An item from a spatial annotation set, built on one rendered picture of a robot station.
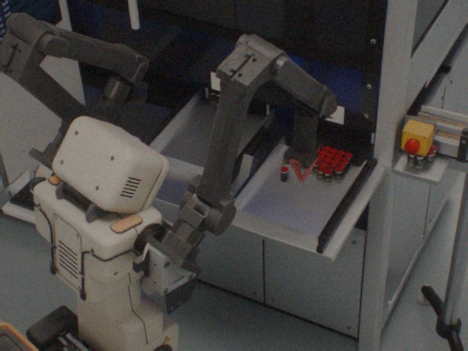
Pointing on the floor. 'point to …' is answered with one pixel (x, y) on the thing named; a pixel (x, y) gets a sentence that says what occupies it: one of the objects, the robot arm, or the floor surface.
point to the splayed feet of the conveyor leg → (425, 297)
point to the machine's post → (403, 7)
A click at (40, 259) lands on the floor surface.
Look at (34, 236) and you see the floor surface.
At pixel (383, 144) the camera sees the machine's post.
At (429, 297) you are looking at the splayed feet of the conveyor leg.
